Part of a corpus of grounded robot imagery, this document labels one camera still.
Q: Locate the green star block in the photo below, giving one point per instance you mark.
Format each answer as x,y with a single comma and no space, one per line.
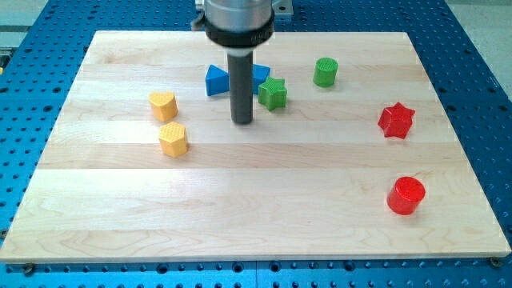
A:
272,93

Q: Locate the green cylinder block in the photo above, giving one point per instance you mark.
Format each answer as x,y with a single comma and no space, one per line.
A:
325,72

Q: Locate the light wooden board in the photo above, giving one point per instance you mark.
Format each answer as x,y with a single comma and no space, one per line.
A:
308,181

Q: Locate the red star block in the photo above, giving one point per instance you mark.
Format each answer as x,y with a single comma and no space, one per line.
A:
396,121

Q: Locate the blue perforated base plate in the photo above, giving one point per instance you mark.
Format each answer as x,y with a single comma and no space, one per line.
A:
464,46

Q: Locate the blue cube block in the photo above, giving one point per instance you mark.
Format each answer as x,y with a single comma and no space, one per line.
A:
260,74

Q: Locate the red cylinder block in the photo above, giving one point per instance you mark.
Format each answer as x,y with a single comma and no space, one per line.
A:
405,196

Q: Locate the yellow hexagon block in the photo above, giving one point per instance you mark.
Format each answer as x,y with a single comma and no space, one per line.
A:
172,138

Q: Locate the blue triangle block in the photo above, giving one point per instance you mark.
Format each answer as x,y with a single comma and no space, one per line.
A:
217,81

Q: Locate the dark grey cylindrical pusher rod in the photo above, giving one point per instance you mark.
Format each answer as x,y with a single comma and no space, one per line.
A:
240,71

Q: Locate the yellow heart block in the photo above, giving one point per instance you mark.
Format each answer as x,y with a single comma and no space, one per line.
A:
163,105

